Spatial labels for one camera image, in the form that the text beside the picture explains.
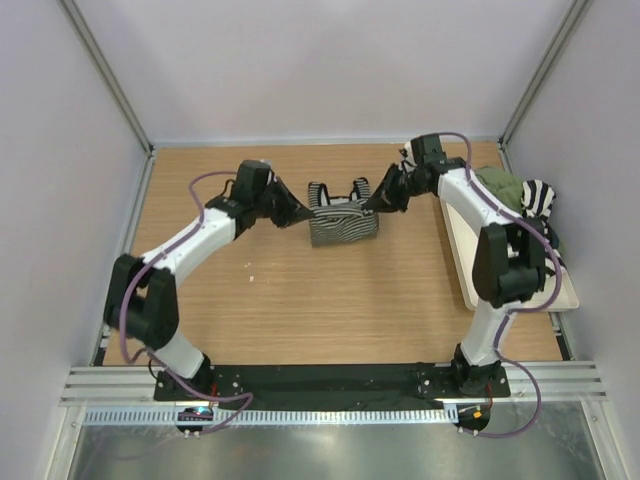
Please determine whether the thin-striped black white tank top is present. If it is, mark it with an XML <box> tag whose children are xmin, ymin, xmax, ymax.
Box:
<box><xmin>307</xmin><ymin>177</ymin><xmax>379</xmax><ymax>247</ymax></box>

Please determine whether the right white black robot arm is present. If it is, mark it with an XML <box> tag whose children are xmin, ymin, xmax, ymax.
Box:
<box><xmin>364</xmin><ymin>133</ymin><xmax>546</xmax><ymax>396</ymax></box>

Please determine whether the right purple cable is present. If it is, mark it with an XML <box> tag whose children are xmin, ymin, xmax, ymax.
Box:
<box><xmin>439</xmin><ymin>132</ymin><xmax>560</xmax><ymax>440</ymax></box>

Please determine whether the aluminium frame rail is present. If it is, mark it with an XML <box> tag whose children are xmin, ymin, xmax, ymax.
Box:
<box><xmin>60</xmin><ymin>361</ymin><xmax>607</xmax><ymax>411</ymax></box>

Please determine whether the right aluminium corner post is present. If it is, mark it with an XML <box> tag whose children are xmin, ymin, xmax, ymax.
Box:
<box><xmin>498</xmin><ymin>0</ymin><xmax>593</xmax><ymax>150</ymax></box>

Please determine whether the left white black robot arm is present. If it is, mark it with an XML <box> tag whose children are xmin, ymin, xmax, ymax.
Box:
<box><xmin>104</xmin><ymin>160</ymin><xmax>313</xmax><ymax>400</ymax></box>

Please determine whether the left aluminium corner post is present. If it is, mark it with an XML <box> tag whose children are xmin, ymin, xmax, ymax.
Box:
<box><xmin>56</xmin><ymin>0</ymin><xmax>154</xmax><ymax>157</ymax></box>

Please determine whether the wide-striped black white tank top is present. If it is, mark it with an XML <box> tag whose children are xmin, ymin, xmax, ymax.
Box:
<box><xmin>521</xmin><ymin>179</ymin><xmax>566</xmax><ymax>274</ymax></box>

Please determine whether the slotted cable duct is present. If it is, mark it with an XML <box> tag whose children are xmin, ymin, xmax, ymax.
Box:
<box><xmin>83</xmin><ymin>406</ymin><xmax>458</xmax><ymax>427</ymax></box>

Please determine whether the white plastic tray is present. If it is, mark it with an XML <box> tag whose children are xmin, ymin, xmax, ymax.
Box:
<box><xmin>440</xmin><ymin>182</ymin><xmax>580</xmax><ymax>312</ymax></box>

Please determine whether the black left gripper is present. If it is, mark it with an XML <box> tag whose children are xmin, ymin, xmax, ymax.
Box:
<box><xmin>253</xmin><ymin>177</ymin><xmax>314</xmax><ymax>229</ymax></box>

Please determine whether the purple cable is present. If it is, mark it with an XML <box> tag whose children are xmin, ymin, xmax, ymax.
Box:
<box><xmin>99</xmin><ymin>170</ymin><xmax>255</xmax><ymax>460</ymax></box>
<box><xmin>439</xmin><ymin>132</ymin><xmax>560</xmax><ymax>440</ymax></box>

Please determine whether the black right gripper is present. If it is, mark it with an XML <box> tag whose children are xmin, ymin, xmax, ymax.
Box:
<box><xmin>363</xmin><ymin>162</ymin><xmax>430</xmax><ymax>213</ymax></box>

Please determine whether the aluminium corner post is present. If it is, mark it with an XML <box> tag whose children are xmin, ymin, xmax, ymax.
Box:
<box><xmin>56</xmin><ymin>0</ymin><xmax>154</xmax><ymax>157</ymax></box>
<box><xmin>498</xmin><ymin>0</ymin><xmax>593</xmax><ymax>150</ymax></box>

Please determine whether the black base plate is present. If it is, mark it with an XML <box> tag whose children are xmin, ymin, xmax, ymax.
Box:
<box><xmin>185</xmin><ymin>363</ymin><xmax>511</xmax><ymax>400</ymax></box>

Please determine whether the green tank top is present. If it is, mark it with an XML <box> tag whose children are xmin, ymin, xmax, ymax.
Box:
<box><xmin>475</xmin><ymin>166</ymin><xmax>524</xmax><ymax>213</ymax></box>

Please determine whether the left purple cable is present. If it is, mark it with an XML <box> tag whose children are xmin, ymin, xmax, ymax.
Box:
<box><xmin>99</xmin><ymin>170</ymin><xmax>255</xmax><ymax>460</ymax></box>

